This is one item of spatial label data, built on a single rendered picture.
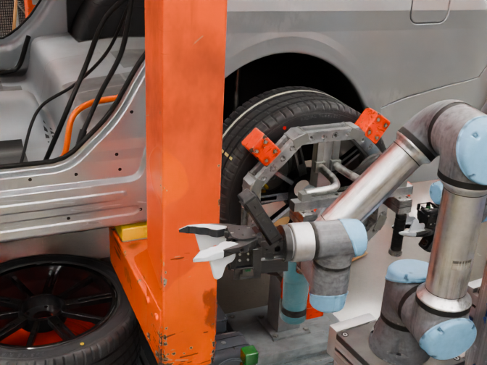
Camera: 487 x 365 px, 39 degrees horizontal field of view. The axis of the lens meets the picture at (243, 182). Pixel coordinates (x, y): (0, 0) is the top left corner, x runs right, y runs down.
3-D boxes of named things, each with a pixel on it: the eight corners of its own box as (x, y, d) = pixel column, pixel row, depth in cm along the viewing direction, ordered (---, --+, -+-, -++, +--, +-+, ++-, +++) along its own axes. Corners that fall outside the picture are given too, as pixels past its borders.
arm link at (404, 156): (432, 74, 146) (271, 237, 153) (459, 90, 136) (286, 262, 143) (461, 108, 151) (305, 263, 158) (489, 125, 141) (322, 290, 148)
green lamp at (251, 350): (252, 355, 194) (253, 343, 193) (258, 363, 191) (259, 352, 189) (239, 358, 193) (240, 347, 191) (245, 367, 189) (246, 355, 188)
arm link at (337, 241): (367, 266, 134) (372, 228, 131) (313, 271, 132) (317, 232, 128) (351, 247, 141) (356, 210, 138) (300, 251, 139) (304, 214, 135)
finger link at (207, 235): (179, 253, 135) (222, 260, 132) (178, 224, 133) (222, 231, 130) (185, 248, 138) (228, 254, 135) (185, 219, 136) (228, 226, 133)
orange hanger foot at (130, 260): (152, 253, 262) (151, 170, 248) (198, 333, 219) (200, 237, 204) (109, 261, 256) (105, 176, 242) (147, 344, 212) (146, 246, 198)
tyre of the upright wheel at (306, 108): (319, 257, 283) (382, 107, 265) (349, 287, 263) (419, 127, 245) (174, 235, 251) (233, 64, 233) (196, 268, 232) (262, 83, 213)
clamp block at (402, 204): (394, 200, 226) (396, 186, 224) (411, 213, 219) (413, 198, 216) (381, 203, 224) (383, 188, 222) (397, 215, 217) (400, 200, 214)
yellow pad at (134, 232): (149, 219, 253) (149, 207, 251) (160, 237, 242) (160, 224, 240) (112, 224, 248) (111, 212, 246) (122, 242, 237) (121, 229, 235)
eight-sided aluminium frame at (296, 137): (370, 254, 258) (390, 116, 236) (380, 263, 253) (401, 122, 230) (236, 279, 238) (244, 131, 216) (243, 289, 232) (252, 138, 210)
